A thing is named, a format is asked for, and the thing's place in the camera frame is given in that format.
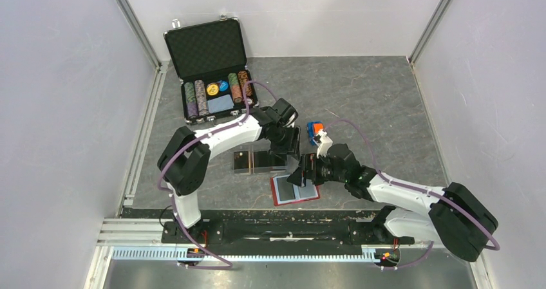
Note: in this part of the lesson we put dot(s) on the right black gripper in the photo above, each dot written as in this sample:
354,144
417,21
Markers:
308,162

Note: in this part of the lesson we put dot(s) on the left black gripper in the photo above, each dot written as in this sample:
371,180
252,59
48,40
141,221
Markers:
292,145

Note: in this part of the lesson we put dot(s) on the red leather card holder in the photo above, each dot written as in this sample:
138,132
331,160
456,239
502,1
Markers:
308,193

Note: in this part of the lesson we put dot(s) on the clear box with black cards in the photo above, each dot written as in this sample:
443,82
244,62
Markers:
247,162

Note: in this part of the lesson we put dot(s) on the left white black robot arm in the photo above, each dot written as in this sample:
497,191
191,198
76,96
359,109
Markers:
184,162

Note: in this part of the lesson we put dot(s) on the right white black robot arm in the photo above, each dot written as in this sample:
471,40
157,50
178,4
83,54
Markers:
452,216

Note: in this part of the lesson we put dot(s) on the blue card deck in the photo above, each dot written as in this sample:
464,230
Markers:
220,104

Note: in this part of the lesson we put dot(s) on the blue orange tape dispenser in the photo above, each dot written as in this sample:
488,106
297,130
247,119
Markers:
312,129

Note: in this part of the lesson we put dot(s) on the blue poker chip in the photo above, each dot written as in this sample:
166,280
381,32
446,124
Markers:
223,86

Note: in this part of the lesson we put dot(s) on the yellow poker chip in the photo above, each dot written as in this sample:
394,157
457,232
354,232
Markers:
212,89

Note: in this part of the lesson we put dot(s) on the black poker chip case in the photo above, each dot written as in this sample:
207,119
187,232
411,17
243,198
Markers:
207,53

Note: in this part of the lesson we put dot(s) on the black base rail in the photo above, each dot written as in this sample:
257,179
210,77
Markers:
243,232

